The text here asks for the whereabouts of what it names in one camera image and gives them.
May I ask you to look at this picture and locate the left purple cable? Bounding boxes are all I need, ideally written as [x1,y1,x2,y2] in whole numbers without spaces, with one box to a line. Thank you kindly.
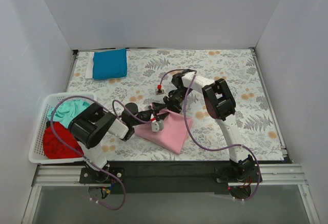
[50,94,158,211]

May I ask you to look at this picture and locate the folded blue t shirt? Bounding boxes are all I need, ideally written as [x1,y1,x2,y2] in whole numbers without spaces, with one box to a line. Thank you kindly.
[93,49,128,80]

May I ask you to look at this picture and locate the white plastic laundry basket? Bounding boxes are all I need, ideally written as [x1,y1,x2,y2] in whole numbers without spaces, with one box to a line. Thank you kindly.
[28,92,97,165]

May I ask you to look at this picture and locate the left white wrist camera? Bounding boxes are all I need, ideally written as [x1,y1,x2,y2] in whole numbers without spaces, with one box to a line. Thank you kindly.
[151,117,164,132]

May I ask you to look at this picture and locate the pink t shirt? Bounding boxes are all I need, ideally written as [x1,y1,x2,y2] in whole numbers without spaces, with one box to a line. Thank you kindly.
[135,109,189,155]

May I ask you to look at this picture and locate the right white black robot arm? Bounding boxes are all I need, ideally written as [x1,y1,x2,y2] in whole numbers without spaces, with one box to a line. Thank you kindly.
[152,69,259,182]

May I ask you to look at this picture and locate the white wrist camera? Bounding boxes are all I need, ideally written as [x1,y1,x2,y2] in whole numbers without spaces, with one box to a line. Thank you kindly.
[155,85,169,97]
[151,117,164,132]

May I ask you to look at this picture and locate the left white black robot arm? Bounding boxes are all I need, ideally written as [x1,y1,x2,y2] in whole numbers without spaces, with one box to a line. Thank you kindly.
[68,103,170,183]

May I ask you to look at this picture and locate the red t shirt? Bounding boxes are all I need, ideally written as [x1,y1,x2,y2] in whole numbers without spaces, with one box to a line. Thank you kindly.
[43,121,83,159]

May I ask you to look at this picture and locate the floral table cloth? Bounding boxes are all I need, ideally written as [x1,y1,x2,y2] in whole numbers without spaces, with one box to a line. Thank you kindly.
[68,49,283,161]

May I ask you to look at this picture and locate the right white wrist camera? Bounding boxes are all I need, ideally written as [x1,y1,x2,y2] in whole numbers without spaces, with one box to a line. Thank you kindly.
[155,85,169,97]

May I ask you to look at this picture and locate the teal t shirt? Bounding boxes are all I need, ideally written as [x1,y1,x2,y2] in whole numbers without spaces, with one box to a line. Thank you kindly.
[53,99,90,129]

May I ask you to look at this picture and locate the purple cable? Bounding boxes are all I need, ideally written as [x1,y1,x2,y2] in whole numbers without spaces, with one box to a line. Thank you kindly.
[50,94,158,211]
[158,69,262,202]

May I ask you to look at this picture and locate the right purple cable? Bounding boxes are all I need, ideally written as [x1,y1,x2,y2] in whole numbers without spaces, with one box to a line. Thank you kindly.
[158,69,262,202]

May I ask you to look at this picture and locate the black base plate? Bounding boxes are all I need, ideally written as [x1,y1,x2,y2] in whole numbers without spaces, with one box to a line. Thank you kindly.
[79,161,262,196]

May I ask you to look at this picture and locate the aluminium frame rail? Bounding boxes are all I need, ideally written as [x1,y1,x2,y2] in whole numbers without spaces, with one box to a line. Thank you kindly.
[32,165,85,187]

